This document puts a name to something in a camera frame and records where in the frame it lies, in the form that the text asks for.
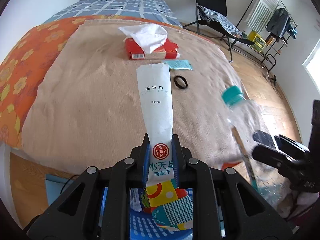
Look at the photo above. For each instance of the black white chair cushion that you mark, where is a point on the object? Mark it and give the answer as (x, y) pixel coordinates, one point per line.
(212, 17)

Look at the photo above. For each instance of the black folding chair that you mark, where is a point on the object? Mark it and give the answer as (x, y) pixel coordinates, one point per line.
(219, 6)

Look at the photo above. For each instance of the yellow crate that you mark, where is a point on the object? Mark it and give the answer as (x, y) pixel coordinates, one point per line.
(258, 42)

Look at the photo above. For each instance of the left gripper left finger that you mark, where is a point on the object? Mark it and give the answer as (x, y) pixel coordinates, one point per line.
(126, 174)

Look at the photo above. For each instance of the striped hanging towel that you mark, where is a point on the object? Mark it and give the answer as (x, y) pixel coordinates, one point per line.
(260, 13)

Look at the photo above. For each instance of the black clothes rack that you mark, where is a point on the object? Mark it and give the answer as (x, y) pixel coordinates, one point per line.
(266, 58)

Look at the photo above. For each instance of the blue checked mattress cover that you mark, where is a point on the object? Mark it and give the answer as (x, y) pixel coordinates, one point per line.
(155, 10)

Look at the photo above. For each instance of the teal hanging garment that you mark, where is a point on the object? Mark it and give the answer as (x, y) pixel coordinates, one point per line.
(291, 31)

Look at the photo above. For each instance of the dark hanging jacket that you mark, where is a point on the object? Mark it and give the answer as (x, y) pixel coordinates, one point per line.
(278, 22)

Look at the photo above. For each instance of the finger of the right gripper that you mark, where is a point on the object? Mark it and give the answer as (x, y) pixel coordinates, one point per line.
(282, 162)
(268, 140)

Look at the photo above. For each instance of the clear plastic bottle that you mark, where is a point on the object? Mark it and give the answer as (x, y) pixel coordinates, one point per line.
(245, 117)

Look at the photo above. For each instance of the red cardboard box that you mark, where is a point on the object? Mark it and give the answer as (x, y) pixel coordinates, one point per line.
(168, 51)

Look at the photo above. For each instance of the large white tissue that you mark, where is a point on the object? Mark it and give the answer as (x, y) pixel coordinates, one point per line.
(148, 36)

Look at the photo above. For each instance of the teal cream tube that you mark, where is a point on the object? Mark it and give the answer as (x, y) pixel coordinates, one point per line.
(178, 64)

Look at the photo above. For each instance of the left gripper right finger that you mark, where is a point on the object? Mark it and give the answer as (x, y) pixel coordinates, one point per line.
(191, 173)

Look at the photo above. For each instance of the blue seaweed soup packet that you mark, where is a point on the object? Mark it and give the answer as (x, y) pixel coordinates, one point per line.
(139, 201)

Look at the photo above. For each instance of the orange floral sheet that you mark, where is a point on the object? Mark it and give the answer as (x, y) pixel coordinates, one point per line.
(27, 62)

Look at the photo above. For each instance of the beige blanket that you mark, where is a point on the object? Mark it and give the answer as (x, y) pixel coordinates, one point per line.
(200, 116)

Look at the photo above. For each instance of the blue plastic basket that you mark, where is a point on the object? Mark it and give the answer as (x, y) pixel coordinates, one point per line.
(171, 214)

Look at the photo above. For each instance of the white wet wipe packet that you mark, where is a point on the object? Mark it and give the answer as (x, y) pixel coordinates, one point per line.
(154, 85)

